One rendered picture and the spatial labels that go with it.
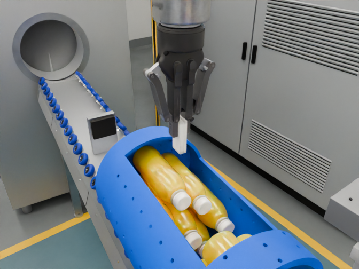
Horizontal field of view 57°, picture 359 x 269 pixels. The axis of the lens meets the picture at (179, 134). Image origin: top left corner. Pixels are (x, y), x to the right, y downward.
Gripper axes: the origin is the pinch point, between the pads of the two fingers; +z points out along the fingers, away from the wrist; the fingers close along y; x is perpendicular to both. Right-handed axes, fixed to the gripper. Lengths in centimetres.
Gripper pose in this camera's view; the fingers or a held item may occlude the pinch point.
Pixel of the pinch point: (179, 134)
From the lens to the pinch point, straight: 61.5
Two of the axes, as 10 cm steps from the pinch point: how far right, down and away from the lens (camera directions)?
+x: 4.9, 4.5, -7.5
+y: -8.7, 2.4, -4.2
